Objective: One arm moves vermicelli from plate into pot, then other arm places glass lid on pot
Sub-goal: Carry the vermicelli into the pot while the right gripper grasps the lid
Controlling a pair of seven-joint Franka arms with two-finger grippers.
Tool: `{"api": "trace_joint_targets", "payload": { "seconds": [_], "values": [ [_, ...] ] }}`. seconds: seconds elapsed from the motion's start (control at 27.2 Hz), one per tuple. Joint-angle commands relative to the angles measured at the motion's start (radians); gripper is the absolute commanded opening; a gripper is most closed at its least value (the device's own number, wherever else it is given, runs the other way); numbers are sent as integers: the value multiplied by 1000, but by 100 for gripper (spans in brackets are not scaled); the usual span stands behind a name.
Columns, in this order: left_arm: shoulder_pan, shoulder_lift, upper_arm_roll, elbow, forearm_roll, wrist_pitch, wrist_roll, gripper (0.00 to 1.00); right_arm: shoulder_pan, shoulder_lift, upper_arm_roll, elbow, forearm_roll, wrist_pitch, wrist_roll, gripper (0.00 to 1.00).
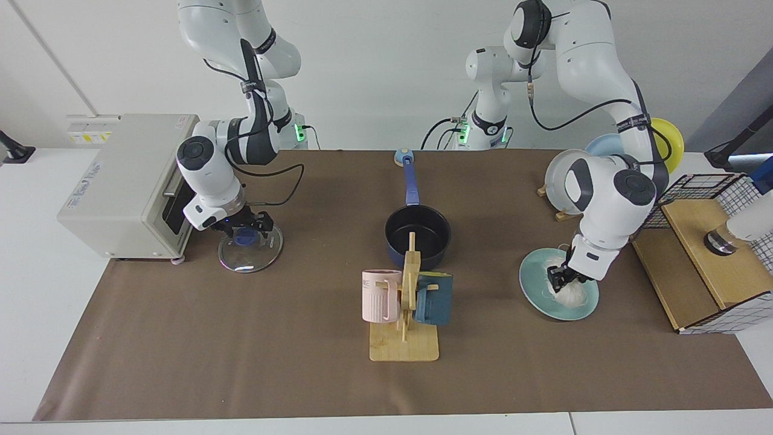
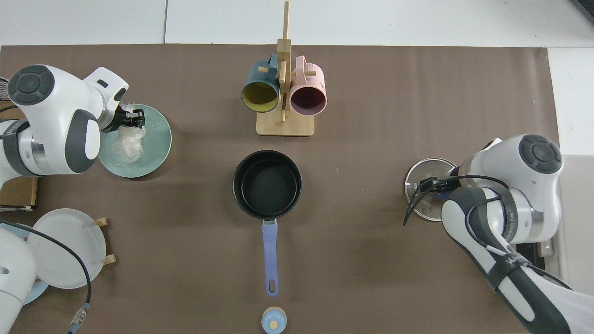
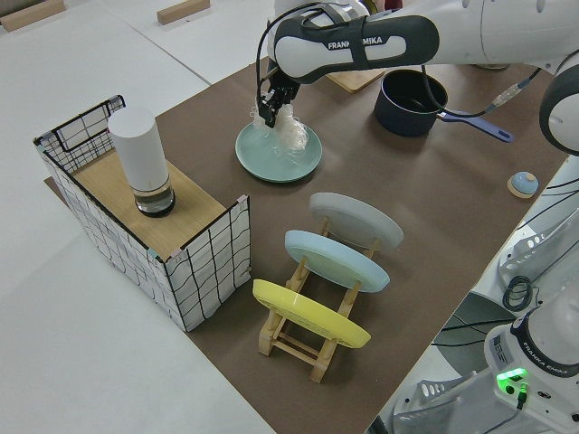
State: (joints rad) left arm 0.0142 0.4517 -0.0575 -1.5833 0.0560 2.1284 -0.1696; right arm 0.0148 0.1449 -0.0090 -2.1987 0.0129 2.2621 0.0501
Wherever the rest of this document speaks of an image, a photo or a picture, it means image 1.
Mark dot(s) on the white vermicelli bundle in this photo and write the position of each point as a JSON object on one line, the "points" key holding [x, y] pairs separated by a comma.
{"points": [[570, 296]]}

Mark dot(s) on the glass lid with blue knob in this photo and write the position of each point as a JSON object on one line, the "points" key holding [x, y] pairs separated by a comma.
{"points": [[250, 257]]}

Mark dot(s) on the green plate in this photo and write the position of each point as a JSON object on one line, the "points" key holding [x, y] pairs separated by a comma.
{"points": [[537, 290]]}

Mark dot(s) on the wooden plate rack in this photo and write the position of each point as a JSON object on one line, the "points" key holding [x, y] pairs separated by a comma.
{"points": [[564, 214]]}

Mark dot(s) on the white plate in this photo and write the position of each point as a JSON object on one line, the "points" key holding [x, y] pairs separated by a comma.
{"points": [[558, 178]]}

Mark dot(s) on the light blue plate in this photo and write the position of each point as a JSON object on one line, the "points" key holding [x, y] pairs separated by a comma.
{"points": [[604, 148]]}

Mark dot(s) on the yellow plate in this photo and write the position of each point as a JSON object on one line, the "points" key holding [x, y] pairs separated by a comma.
{"points": [[671, 142]]}

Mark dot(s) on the brown table cloth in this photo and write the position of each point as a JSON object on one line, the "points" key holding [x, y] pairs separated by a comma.
{"points": [[241, 338]]}

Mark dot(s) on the dark teal cup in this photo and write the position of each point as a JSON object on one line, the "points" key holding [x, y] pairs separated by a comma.
{"points": [[435, 302]]}

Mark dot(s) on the pale toaster oven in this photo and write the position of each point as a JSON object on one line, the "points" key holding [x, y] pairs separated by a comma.
{"points": [[115, 193]]}

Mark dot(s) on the pink cup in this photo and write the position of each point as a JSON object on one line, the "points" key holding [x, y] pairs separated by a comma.
{"points": [[379, 299]]}

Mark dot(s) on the small blue round thing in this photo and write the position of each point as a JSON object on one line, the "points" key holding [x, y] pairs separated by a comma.
{"points": [[402, 158]]}

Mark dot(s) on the wooden cup stand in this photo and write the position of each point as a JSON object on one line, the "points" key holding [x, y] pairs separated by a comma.
{"points": [[404, 347]]}

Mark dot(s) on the white cylindrical device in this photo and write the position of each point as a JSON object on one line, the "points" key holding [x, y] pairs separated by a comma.
{"points": [[749, 226]]}

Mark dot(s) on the black stand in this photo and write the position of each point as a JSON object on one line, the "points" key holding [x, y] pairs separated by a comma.
{"points": [[724, 157]]}

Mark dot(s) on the wall socket panel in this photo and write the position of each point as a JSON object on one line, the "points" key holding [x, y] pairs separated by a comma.
{"points": [[90, 130]]}

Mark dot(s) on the black mount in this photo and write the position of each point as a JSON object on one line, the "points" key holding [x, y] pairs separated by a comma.
{"points": [[15, 151]]}

